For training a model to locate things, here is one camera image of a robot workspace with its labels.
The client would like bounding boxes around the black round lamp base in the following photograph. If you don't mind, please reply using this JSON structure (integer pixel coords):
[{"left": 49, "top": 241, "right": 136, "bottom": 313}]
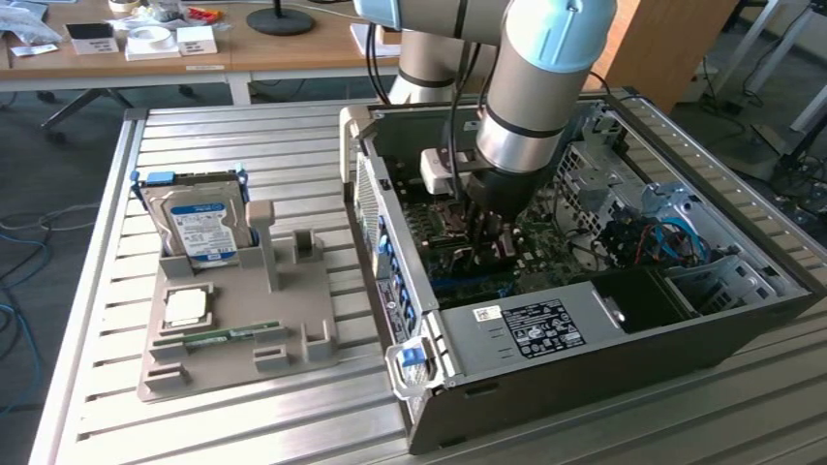
[{"left": 245, "top": 0, "right": 317, "bottom": 37}]

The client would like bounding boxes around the blue wire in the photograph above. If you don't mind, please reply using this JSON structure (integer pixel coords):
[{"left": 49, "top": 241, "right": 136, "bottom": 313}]
[{"left": 647, "top": 216, "right": 712, "bottom": 266}]

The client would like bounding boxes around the silver CPU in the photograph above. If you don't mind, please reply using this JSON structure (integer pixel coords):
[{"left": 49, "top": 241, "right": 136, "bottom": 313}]
[{"left": 160, "top": 289, "right": 209, "bottom": 329}]

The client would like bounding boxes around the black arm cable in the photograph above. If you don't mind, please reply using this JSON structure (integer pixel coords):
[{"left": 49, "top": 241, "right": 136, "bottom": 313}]
[{"left": 364, "top": 0, "right": 483, "bottom": 200}]

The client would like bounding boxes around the green motherboard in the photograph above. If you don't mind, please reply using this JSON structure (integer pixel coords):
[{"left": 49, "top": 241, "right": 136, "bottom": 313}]
[{"left": 397, "top": 171, "right": 626, "bottom": 311}]

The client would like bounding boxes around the white floor box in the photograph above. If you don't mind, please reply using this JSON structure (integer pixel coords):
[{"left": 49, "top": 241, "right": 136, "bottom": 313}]
[{"left": 686, "top": 56, "right": 720, "bottom": 104}]

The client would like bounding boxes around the white card red print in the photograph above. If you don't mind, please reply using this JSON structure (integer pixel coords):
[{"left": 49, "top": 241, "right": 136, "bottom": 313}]
[{"left": 8, "top": 43, "right": 61, "bottom": 58}]

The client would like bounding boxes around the hard disk with blue caddy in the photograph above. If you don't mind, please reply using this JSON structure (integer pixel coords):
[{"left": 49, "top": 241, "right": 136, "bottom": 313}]
[{"left": 128, "top": 167, "right": 259, "bottom": 271}]

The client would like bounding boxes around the CPU socket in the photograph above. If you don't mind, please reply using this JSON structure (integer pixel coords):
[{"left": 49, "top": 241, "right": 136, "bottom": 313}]
[{"left": 431, "top": 201, "right": 472, "bottom": 241}]

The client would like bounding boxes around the grey power supply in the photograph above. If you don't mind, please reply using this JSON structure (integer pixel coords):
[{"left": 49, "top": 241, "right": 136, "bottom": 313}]
[{"left": 423, "top": 282, "right": 632, "bottom": 379}]

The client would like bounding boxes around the blue floor cable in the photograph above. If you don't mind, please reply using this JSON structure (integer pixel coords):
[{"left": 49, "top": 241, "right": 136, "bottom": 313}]
[{"left": 0, "top": 232, "right": 52, "bottom": 419}]

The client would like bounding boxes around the open black PC case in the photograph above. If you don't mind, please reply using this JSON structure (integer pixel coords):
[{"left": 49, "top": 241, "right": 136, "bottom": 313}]
[{"left": 339, "top": 94, "right": 823, "bottom": 456}]

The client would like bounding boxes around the green RAM stick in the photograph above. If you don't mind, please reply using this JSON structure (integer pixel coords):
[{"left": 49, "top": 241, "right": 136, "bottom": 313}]
[{"left": 152, "top": 322, "right": 285, "bottom": 348}]

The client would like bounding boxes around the flat white box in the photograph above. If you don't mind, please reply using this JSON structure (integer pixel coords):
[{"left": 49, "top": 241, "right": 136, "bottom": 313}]
[{"left": 123, "top": 41, "right": 184, "bottom": 62}]

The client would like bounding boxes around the white box black top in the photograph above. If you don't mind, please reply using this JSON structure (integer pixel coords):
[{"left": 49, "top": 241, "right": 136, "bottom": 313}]
[{"left": 65, "top": 22, "right": 121, "bottom": 56}]

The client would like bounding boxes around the white tape roll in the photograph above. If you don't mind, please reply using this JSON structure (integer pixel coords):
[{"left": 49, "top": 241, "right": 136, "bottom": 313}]
[{"left": 128, "top": 26, "right": 177, "bottom": 49}]

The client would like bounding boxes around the red orange small item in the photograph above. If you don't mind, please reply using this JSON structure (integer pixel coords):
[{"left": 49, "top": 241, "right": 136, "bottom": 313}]
[{"left": 183, "top": 5, "right": 227, "bottom": 24}]

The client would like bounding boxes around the black graphics card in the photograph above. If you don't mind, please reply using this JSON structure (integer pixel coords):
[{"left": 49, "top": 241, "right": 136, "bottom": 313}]
[{"left": 433, "top": 239, "right": 523, "bottom": 282}]

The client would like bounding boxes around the grey parts rack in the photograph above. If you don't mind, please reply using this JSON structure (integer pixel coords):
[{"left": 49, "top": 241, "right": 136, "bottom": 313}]
[{"left": 136, "top": 200, "right": 343, "bottom": 406}]

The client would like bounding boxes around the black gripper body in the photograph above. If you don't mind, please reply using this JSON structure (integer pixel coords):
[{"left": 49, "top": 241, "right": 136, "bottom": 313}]
[{"left": 468, "top": 169, "right": 537, "bottom": 219}]

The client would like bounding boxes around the black castor frame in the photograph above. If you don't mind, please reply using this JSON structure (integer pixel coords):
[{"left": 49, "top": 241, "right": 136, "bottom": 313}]
[{"left": 36, "top": 85, "right": 199, "bottom": 144}]

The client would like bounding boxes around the red wire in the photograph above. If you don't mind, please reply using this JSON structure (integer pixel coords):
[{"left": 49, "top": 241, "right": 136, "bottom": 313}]
[{"left": 630, "top": 223, "right": 655, "bottom": 265}]

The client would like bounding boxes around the clear plastic bag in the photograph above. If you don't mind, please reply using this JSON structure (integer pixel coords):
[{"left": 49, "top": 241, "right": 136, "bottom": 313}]
[{"left": 0, "top": 4, "right": 64, "bottom": 46}]

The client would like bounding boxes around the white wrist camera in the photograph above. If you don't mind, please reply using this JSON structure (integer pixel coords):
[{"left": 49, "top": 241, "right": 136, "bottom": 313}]
[{"left": 419, "top": 147, "right": 483, "bottom": 195}]

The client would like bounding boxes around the white paper stack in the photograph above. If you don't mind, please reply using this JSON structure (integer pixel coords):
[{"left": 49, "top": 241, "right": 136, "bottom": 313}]
[{"left": 351, "top": 22, "right": 401, "bottom": 58}]

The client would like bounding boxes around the silver disk bay cage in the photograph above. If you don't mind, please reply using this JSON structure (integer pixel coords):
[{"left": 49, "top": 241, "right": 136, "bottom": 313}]
[{"left": 552, "top": 139, "right": 710, "bottom": 233}]

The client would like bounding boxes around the white labelled box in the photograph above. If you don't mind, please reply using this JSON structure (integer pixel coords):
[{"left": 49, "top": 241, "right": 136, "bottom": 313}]
[{"left": 175, "top": 24, "right": 220, "bottom": 56}]

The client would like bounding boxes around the grey drive caddy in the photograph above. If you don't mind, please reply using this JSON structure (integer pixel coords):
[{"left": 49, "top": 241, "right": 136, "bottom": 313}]
[{"left": 659, "top": 254, "right": 780, "bottom": 317}]

